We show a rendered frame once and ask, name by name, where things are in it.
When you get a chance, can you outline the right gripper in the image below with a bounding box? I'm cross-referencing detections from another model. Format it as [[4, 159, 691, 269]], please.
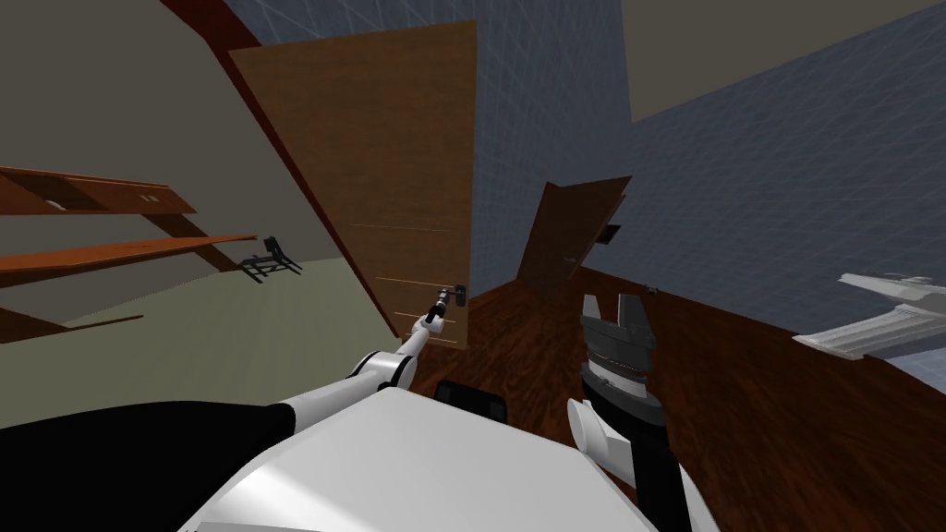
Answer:
[[579, 293, 659, 369]]

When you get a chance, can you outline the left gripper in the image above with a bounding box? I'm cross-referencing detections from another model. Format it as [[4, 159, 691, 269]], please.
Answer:
[[424, 288, 452, 325]]

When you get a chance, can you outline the small brown wooden door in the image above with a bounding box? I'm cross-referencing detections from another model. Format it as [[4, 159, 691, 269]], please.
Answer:
[[514, 175, 634, 299]]

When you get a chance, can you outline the large brown wooden door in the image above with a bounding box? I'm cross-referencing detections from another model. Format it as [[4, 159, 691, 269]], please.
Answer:
[[228, 19, 479, 352]]

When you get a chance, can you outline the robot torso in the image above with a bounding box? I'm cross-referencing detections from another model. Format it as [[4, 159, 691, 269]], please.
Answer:
[[176, 380, 661, 532]]

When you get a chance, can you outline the black chair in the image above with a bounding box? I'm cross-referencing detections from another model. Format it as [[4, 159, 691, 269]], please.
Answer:
[[238, 236, 304, 285]]

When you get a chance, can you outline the orange-brown wooden desk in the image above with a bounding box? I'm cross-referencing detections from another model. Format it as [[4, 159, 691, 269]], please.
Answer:
[[0, 165, 260, 345]]

